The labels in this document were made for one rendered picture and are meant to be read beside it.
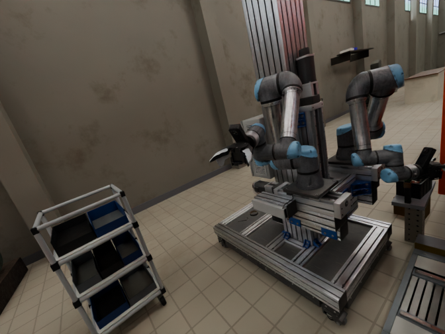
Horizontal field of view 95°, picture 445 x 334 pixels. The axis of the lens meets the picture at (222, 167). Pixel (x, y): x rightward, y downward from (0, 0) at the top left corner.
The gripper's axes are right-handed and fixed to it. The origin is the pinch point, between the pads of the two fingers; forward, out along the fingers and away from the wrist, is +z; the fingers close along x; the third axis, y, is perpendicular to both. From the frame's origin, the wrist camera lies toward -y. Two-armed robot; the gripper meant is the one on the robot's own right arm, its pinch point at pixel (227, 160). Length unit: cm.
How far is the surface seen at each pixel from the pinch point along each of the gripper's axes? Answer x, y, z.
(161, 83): 242, -13, -246
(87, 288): 105, 81, 33
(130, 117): 267, 23, -174
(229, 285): 37, 130, -24
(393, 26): -245, 2, -1278
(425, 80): -266, 151, -797
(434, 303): -86, 112, -44
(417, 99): -258, 207, -795
